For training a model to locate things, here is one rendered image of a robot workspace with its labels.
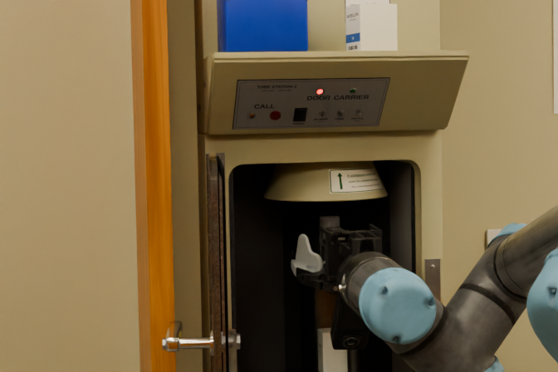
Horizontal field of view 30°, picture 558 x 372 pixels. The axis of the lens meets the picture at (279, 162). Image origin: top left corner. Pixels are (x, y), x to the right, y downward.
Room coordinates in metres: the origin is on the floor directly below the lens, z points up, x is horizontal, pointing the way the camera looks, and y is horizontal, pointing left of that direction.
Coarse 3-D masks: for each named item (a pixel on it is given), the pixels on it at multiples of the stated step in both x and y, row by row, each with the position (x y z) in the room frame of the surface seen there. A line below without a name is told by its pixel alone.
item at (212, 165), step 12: (216, 156) 1.18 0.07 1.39; (216, 168) 1.04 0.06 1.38; (216, 180) 1.03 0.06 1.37; (216, 192) 1.03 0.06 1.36; (216, 204) 1.03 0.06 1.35; (216, 216) 1.03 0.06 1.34; (216, 228) 1.03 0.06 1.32; (216, 240) 1.03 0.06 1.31; (216, 252) 1.03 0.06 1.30; (216, 264) 1.03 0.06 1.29; (216, 276) 1.03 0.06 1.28; (216, 288) 1.03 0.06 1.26; (216, 300) 1.03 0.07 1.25; (216, 312) 1.03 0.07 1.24; (216, 324) 1.03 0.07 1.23; (216, 336) 1.03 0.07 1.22; (216, 348) 1.03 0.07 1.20; (216, 360) 1.03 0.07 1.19
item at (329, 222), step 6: (324, 216) 1.45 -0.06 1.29; (330, 216) 1.44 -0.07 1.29; (336, 216) 1.44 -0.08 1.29; (324, 222) 1.43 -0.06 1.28; (330, 222) 1.43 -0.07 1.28; (336, 222) 1.43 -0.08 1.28; (324, 234) 1.43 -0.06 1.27; (312, 240) 1.42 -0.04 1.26; (318, 240) 1.41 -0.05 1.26; (312, 246) 1.41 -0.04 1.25; (318, 246) 1.41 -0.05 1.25
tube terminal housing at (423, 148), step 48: (336, 0) 1.38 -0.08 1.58; (432, 0) 1.40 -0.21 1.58; (336, 48) 1.38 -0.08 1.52; (432, 48) 1.40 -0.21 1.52; (240, 144) 1.36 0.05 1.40; (288, 144) 1.37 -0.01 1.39; (336, 144) 1.38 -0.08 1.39; (384, 144) 1.39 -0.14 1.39; (432, 144) 1.40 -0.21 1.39; (432, 192) 1.40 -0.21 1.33; (432, 240) 1.40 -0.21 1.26
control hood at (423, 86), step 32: (224, 64) 1.24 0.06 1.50; (256, 64) 1.25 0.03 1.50; (288, 64) 1.26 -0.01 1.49; (320, 64) 1.26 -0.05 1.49; (352, 64) 1.27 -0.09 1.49; (384, 64) 1.28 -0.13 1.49; (416, 64) 1.29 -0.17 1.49; (448, 64) 1.29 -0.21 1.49; (224, 96) 1.28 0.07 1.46; (416, 96) 1.33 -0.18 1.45; (448, 96) 1.33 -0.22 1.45; (224, 128) 1.32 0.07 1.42; (288, 128) 1.34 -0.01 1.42; (320, 128) 1.34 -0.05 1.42; (352, 128) 1.35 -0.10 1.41; (384, 128) 1.36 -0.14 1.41; (416, 128) 1.37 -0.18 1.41
